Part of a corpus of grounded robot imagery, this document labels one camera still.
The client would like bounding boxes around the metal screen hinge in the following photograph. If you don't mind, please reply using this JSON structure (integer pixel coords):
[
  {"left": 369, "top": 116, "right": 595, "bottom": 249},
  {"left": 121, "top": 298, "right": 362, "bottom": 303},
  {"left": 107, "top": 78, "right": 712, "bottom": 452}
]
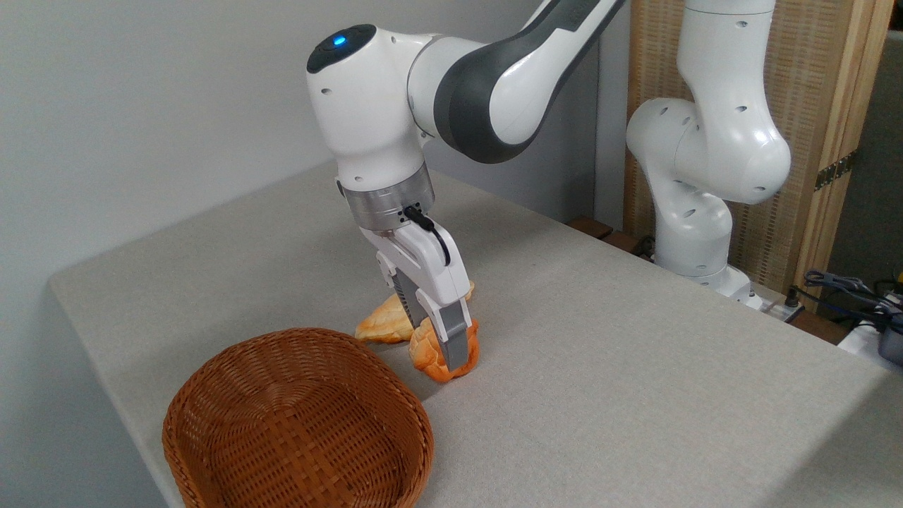
[{"left": 814, "top": 150, "right": 859, "bottom": 192}]

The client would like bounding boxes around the brown wooden screen foot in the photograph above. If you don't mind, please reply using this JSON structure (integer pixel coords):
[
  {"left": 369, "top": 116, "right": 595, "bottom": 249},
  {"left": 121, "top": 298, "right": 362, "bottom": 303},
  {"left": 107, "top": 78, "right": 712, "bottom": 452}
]
[
  {"left": 600, "top": 230, "right": 653, "bottom": 260},
  {"left": 567, "top": 217, "right": 615, "bottom": 240}
]

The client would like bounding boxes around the white power strip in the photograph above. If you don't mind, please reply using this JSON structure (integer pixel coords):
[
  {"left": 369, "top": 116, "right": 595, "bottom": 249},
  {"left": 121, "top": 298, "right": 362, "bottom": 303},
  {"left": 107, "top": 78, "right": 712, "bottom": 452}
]
[{"left": 837, "top": 317, "right": 903, "bottom": 376}]

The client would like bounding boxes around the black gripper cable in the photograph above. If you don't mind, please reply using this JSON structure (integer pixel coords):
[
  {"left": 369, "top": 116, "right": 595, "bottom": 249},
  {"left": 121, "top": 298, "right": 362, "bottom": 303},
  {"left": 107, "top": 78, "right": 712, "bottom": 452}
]
[{"left": 404, "top": 205, "right": 452, "bottom": 267}]

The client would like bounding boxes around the blue black cable bundle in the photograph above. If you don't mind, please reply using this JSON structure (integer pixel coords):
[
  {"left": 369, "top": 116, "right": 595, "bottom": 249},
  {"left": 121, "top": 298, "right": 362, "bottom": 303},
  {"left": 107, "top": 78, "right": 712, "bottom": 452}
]
[{"left": 787, "top": 269, "right": 903, "bottom": 332}]

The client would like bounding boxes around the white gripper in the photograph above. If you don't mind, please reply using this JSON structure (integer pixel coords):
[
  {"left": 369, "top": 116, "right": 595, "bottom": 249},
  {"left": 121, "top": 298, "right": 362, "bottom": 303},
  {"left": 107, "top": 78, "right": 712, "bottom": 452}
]
[{"left": 359, "top": 223, "right": 474, "bottom": 373}]

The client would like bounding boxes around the pale yellow long bread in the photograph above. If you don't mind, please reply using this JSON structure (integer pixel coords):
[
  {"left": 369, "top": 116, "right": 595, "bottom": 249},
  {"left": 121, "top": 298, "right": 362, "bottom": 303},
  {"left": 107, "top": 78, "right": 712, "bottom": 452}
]
[{"left": 354, "top": 281, "right": 475, "bottom": 345}]

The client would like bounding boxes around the brown woven wicker basket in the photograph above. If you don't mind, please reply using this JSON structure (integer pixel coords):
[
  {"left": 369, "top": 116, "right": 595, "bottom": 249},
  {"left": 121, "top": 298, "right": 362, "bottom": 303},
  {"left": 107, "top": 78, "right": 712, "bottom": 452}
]
[{"left": 162, "top": 327, "right": 435, "bottom": 508}]

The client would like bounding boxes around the orange round bread bun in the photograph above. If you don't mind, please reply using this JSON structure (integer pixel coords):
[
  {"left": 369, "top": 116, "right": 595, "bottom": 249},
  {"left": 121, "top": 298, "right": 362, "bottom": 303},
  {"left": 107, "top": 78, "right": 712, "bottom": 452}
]
[{"left": 408, "top": 317, "right": 481, "bottom": 384}]

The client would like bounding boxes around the grey plastic device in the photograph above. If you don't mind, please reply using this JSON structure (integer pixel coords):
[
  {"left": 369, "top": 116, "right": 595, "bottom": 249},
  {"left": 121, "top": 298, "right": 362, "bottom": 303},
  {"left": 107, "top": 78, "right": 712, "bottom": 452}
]
[{"left": 878, "top": 314, "right": 903, "bottom": 366}]

